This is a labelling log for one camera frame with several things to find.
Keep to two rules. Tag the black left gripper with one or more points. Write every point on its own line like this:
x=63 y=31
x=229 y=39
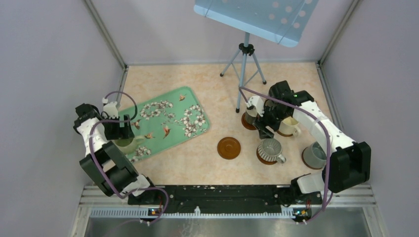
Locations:
x=120 y=132

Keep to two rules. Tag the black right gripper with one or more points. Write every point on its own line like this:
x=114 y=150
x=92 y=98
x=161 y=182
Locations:
x=264 y=121

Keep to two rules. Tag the metallic grey cup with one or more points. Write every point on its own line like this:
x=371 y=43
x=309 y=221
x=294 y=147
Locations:
x=271 y=150

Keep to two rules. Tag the pale green cup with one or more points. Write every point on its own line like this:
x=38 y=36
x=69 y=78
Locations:
x=129 y=145

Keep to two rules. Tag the cream cup with yellow inside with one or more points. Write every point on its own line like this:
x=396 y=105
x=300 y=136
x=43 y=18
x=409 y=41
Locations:
x=289 y=127

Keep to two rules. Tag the dark brown wooden coaster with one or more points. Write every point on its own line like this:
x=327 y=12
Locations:
x=229 y=148

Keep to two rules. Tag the green floral serving tray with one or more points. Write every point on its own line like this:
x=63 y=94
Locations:
x=166 y=121

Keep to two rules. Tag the white and black cup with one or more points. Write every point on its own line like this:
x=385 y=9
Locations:
x=250 y=116

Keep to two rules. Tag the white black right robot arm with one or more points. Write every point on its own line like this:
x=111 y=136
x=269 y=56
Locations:
x=348 y=162

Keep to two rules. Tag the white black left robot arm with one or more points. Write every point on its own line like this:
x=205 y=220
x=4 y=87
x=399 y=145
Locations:
x=105 y=164

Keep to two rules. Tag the blue music stand with tripod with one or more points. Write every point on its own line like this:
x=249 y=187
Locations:
x=278 y=21

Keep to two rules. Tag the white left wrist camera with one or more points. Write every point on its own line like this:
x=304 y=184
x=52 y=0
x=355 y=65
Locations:
x=110 y=109

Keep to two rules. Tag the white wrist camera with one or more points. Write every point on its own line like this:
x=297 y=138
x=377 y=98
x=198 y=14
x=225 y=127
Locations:
x=255 y=106
x=110 y=109

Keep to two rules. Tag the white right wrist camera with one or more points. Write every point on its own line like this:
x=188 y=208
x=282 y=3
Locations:
x=255 y=106

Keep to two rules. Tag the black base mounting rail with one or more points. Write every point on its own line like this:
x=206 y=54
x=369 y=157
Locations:
x=224 y=199

